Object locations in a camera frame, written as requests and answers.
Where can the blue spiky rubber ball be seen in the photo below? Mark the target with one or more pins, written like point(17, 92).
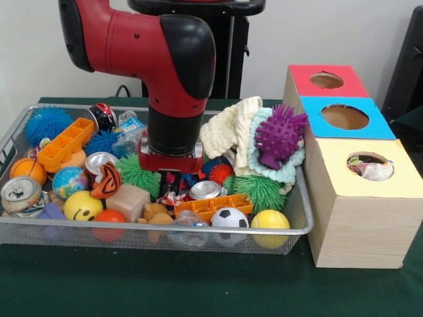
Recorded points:
point(48, 123)

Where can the plain yellow ball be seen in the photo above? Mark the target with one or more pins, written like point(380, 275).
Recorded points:
point(270, 223)

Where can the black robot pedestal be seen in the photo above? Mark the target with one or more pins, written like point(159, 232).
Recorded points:
point(231, 49)

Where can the wooden box with three holes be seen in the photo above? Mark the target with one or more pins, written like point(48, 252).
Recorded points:
point(363, 231)

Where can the shallow clear mesh bin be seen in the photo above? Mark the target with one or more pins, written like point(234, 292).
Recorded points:
point(132, 237)

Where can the black chair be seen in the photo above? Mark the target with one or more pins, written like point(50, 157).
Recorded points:
point(406, 66)

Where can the cream waffle cloth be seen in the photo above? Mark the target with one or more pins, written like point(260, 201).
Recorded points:
point(224, 132)

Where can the orange basketball toy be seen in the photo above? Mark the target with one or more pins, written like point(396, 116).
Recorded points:
point(28, 170)

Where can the green spiky rubber ball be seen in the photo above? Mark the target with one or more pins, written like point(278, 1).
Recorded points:
point(261, 191)

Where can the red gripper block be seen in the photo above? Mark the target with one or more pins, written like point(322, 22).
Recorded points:
point(172, 163)

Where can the mint waffle cloth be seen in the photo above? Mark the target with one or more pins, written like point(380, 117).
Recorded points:
point(284, 173)

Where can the blue globe ball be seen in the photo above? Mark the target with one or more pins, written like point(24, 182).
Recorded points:
point(69, 181)

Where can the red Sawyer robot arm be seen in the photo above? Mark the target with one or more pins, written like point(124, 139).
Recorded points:
point(132, 43)

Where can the black and white soccer ball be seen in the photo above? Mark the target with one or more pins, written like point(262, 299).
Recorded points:
point(229, 218)

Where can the purple spiky monster toy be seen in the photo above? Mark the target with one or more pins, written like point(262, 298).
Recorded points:
point(281, 138)

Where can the long orange plastic brick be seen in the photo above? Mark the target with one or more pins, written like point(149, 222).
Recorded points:
point(64, 145)

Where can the dark green tablecloth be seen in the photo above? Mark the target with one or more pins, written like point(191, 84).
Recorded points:
point(198, 287)
point(411, 132)

